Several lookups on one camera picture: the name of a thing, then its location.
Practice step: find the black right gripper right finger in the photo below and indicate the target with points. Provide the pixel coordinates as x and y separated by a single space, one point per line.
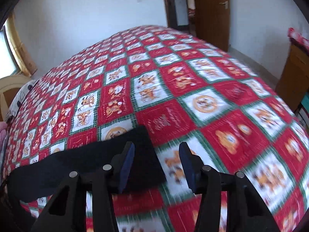
246 210

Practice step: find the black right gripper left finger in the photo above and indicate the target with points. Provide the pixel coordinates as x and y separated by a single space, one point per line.
65 211

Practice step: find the black pants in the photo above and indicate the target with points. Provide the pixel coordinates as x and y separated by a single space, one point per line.
27 189

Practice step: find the pink folded quilt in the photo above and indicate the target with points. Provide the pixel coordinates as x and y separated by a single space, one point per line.
3 132

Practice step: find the white patterned pillow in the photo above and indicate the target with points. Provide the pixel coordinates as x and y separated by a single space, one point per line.
15 97

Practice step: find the wooden bedside cabinet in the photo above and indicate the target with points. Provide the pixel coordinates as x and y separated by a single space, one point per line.
293 83

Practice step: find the red cartoon patchwork bedspread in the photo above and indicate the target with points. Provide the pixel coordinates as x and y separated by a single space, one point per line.
181 89

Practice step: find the beige wooden headboard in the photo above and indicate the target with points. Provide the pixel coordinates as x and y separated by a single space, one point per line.
9 88

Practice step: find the window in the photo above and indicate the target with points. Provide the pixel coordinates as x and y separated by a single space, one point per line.
8 64

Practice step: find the red checked cloth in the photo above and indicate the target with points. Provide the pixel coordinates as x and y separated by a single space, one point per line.
298 38

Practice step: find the yellow curtain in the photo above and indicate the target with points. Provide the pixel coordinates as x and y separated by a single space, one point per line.
20 53

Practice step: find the brown wooden door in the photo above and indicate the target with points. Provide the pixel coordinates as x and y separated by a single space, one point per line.
212 22

